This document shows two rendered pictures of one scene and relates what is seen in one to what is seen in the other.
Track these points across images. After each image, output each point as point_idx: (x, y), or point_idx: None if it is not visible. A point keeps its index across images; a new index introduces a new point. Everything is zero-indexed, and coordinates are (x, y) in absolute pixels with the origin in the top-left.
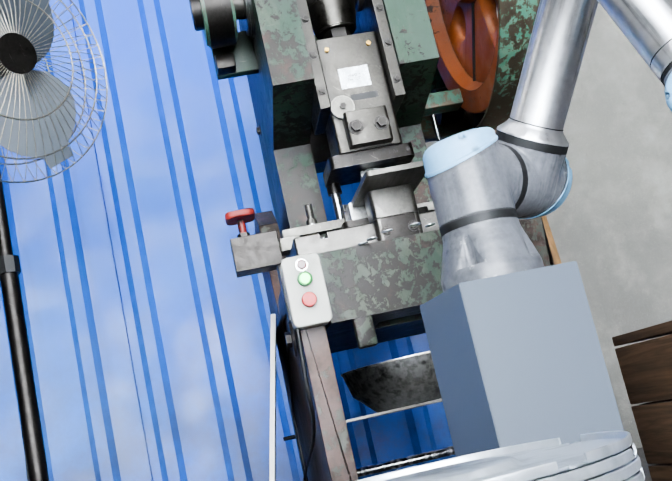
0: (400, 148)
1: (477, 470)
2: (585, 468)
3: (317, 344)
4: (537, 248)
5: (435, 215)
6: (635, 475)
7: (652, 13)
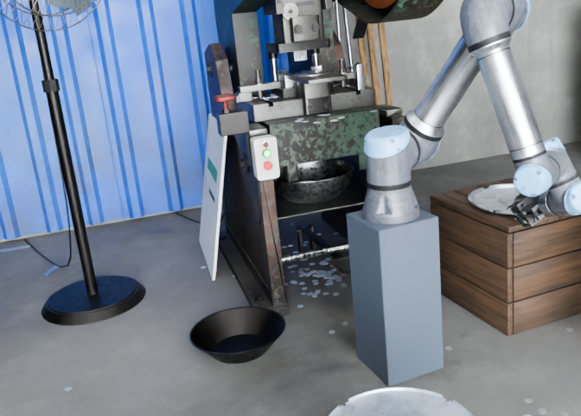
0: (322, 42)
1: None
2: None
3: (267, 186)
4: None
5: (340, 96)
6: None
7: (520, 129)
